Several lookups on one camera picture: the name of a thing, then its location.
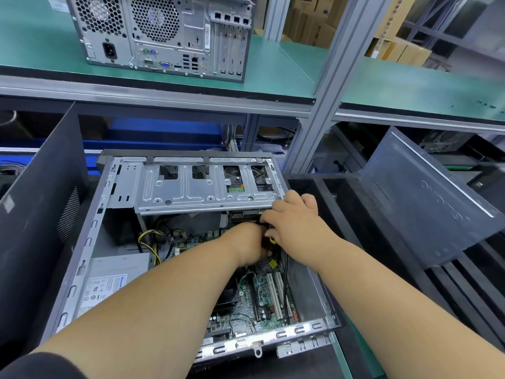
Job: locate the person's right forearm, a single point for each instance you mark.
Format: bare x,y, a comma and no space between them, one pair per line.
418,319

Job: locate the silver backed desktop computer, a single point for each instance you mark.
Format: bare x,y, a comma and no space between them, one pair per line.
166,35

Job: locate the black upright side panel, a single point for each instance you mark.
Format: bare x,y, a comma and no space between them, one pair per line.
35,225

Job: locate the person's right hand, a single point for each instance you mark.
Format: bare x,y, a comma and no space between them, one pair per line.
298,226

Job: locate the aluminium frame post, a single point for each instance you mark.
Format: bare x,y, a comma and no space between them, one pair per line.
339,83
276,15

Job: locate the stack of cardboard boxes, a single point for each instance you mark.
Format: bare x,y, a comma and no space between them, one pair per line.
394,31

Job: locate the grey side panel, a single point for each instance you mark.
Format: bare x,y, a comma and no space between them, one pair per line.
430,201

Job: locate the person's left forearm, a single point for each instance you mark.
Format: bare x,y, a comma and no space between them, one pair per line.
134,319

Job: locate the silver power supply unit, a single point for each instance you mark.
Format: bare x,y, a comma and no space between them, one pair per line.
102,284

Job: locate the person's black left sleeve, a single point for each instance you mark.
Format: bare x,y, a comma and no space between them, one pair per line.
35,367

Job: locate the grey computer case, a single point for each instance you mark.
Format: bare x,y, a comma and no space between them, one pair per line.
197,185

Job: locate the empty black foam tray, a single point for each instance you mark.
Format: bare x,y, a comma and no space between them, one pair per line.
347,225

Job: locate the green motherboard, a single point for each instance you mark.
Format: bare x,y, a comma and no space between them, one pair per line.
260,300

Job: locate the person's left hand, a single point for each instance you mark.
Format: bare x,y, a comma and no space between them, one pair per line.
246,242

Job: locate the green upper shelf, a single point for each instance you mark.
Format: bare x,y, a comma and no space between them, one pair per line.
39,43

